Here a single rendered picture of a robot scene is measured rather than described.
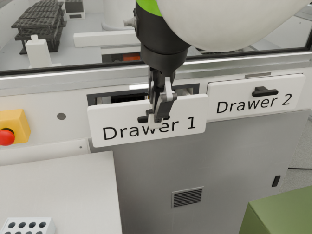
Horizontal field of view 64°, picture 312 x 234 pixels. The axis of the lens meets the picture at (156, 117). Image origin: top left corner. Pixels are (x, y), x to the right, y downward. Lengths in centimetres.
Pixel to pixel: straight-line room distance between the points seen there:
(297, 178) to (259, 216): 143
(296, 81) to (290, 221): 44
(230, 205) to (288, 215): 63
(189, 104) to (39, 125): 38
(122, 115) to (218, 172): 46
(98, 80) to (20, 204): 32
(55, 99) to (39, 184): 20
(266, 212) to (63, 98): 49
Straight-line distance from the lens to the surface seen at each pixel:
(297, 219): 50
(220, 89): 69
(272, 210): 49
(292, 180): 186
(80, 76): 61
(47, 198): 64
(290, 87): 82
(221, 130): 80
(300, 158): 207
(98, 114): 58
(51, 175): 68
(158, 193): 91
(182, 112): 62
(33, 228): 55
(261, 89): 73
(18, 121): 64
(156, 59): 38
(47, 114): 67
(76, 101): 65
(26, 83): 64
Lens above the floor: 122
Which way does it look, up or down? 33 degrees down
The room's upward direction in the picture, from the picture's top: straight up
